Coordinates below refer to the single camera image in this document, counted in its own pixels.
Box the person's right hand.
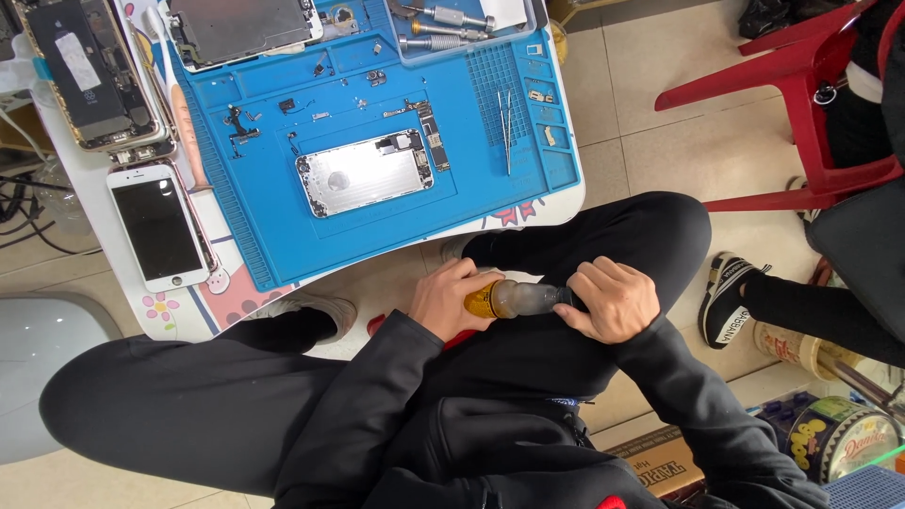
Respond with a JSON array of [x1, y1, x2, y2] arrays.
[[553, 256, 663, 346]]

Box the person's left hand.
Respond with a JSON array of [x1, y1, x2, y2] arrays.
[[409, 257, 506, 345]]

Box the clear bottle with yellow label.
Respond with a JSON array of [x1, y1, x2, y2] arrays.
[[463, 278, 588, 320]]

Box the red plastic stool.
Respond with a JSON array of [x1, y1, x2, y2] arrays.
[[366, 313, 482, 353]]

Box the blue silicone repair mat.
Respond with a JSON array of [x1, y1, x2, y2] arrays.
[[170, 0, 585, 293]]

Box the silver phone rear housing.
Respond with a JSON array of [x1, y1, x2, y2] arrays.
[[295, 129, 436, 219]]

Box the person's black jacket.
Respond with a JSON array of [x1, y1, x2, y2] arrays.
[[272, 396, 835, 509]]

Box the phone logic board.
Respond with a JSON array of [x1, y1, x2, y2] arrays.
[[384, 99, 451, 172]]

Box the cardboard box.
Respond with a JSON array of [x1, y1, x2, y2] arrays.
[[604, 424, 708, 500]]

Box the printed paper cup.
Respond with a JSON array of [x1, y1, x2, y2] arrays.
[[753, 321, 864, 383]]

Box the dark grey bag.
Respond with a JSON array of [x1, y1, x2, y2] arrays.
[[805, 177, 905, 344]]

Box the person's black trousers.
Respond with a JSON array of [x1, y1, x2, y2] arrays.
[[39, 191, 713, 497]]

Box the silver precision screwdriver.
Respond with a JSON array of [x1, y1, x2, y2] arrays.
[[387, 0, 496, 33], [397, 34, 489, 54], [411, 20, 496, 42]]

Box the round cookie tin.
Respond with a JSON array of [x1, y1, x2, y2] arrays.
[[785, 396, 905, 486]]

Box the blue parts tray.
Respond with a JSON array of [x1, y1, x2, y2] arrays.
[[385, 0, 549, 68]]

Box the red plastic chair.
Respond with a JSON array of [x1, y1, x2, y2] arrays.
[[654, 0, 905, 213]]

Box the white phone with black screen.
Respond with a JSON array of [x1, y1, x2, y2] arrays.
[[106, 159, 220, 294]]

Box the blue plastic basket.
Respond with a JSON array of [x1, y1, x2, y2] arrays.
[[820, 463, 905, 509]]

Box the black plastic bag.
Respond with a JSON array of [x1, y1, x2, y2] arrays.
[[737, 0, 849, 41]]

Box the phone display metal back plate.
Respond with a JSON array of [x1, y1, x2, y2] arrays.
[[166, 0, 325, 74]]

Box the white brush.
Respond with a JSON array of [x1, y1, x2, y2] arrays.
[[143, 6, 179, 96]]

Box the light grey plastic stool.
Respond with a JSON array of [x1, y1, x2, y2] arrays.
[[0, 293, 125, 468]]

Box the opened gold phone with battery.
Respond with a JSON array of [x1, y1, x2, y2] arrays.
[[14, 0, 169, 153]]

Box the black phone flex cable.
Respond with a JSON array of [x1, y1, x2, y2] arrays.
[[225, 105, 263, 158]]

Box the wooden handle tool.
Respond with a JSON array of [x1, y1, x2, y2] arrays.
[[172, 83, 214, 193]]

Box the black cables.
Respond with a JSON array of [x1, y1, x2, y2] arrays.
[[0, 173, 86, 255]]

